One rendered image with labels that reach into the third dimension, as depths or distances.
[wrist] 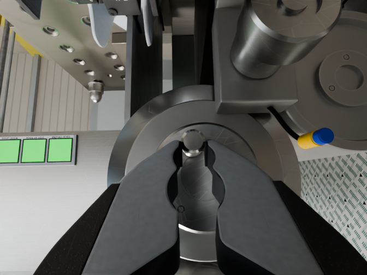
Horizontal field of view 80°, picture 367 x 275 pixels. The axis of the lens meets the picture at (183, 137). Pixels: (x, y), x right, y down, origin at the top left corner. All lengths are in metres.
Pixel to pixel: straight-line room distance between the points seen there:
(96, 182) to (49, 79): 2.17
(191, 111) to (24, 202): 0.51
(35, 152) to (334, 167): 0.57
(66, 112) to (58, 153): 1.90
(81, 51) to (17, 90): 2.28
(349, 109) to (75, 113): 2.34
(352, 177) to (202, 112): 0.21
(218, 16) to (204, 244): 0.16
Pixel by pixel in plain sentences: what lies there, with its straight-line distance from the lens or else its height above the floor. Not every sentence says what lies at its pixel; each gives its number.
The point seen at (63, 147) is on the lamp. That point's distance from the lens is 0.57.
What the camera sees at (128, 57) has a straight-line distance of 0.21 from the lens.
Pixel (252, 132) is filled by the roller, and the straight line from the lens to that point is 0.17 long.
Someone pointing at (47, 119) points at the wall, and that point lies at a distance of 2.51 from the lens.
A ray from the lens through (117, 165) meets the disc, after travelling 0.18.
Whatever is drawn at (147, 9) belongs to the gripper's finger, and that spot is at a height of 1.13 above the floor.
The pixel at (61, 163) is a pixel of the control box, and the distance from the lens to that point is 0.57.
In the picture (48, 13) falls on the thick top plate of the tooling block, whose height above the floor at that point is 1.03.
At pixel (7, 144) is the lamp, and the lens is 0.64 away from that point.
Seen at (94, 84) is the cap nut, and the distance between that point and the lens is 0.56.
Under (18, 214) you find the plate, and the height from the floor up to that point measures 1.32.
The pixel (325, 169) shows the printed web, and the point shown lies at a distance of 0.36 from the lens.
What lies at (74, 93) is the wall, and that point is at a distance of 2.50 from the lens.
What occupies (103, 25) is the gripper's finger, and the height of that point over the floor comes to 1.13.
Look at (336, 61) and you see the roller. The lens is 0.23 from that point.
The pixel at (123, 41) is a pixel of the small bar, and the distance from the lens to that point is 0.38.
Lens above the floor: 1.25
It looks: 10 degrees down
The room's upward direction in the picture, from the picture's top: 179 degrees clockwise
